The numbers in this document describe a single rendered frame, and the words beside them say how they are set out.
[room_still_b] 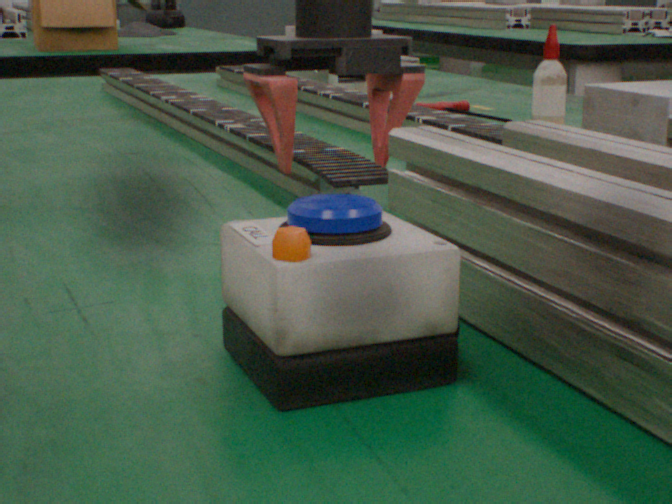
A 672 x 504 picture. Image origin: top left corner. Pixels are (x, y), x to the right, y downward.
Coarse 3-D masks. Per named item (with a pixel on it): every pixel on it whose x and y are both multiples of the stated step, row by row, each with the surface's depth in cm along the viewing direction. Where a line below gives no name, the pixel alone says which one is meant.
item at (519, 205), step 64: (512, 128) 58; (576, 128) 56; (448, 192) 50; (512, 192) 45; (576, 192) 40; (640, 192) 39; (512, 256) 45; (576, 256) 41; (640, 256) 39; (512, 320) 46; (576, 320) 41; (640, 320) 37; (576, 384) 42; (640, 384) 38
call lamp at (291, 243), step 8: (280, 232) 39; (288, 232) 39; (296, 232) 39; (304, 232) 39; (272, 240) 39; (280, 240) 39; (288, 240) 38; (296, 240) 38; (304, 240) 39; (272, 248) 39; (280, 248) 39; (288, 248) 38; (296, 248) 38; (304, 248) 39; (272, 256) 39; (280, 256) 39; (288, 256) 39; (296, 256) 39; (304, 256) 39
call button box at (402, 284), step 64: (256, 256) 40; (320, 256) 39; (384, 256) 40; (448, 256) 41; (256, 320) 41; (320, 320) 39; (384, 320) 40; (448, 320) 41; (320, 384) 40; (384, 384) 41
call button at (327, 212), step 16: (288, 208) 43; (304, 208) 42; (320, 208) 41; (336, 208) 41; (352, 208) 41; (368, 208) 42; (288, 224) 42; (304, 224) 41; (320, 224) 41; (336, 224) 41; (352, 224) 41; (368, 224) 41
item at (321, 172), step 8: (320, 168) 74; (328, 168) 74; (336, 168) 74; (344, 168) 74; (352, 168) 74; (360, 168) 74; (368, 168) 75; (376, 168) 74; (384, 168) 74; (320, 176) 73
